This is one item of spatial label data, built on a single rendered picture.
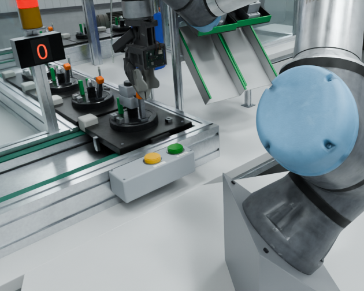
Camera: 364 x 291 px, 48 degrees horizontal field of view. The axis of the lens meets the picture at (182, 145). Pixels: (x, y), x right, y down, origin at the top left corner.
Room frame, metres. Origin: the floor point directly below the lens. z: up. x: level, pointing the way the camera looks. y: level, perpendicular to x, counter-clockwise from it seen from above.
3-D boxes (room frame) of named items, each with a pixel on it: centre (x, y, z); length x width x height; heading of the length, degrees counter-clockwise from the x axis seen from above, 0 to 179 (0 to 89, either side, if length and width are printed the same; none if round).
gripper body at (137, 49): (1.01, 0.08, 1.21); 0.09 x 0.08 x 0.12; 37
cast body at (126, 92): (1.10, 0.14, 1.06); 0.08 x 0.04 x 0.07; 37
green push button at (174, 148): (0.91, 0.02, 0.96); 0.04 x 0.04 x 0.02
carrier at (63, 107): (1.29, 0.29, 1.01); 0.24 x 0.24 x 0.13; 37
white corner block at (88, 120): (1.11, 0.27, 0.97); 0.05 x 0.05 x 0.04; 37
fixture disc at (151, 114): (1.09, 0.13, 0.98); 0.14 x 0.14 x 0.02
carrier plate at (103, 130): (1.09, 0.13, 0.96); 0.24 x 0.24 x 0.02; 37
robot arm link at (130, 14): (1.02, 0.08, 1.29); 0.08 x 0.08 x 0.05
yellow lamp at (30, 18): (1.07, 0.36, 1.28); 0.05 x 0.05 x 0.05
